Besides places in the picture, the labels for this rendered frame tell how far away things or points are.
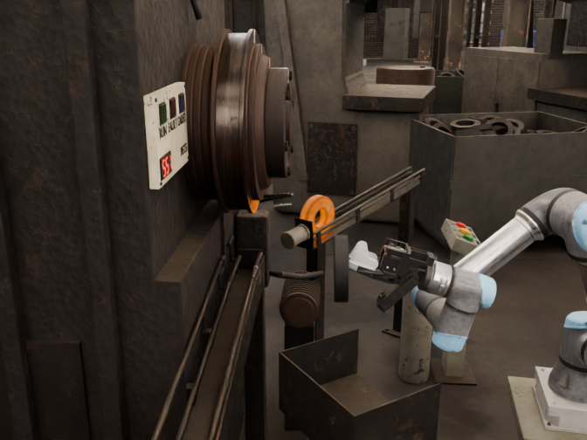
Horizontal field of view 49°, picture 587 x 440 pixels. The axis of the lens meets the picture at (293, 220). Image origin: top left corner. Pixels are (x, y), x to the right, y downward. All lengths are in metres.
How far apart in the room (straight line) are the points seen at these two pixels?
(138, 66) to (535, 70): 4.46
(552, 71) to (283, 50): 2.18
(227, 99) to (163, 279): 0.44
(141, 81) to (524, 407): 1.42
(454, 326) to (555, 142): 2.59
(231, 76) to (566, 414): 1.26
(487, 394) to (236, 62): 1.67
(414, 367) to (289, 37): 2.52
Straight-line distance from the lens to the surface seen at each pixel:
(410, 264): 1.49
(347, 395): 1.44
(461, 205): 3.83
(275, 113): 1.55
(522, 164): 3.94
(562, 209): 1.63
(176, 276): 1.35
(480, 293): 1.52
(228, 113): 1.48
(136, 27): 1.24
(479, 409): 2.56
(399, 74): 6.44
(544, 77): 5.44
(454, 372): 2.71
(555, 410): 1.95
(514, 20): 10.49
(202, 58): 1.59
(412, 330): 2.55
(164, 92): 1.32
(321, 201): 2.23
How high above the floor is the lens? 1.39
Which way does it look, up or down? 18 degrees down
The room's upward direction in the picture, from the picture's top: straight up
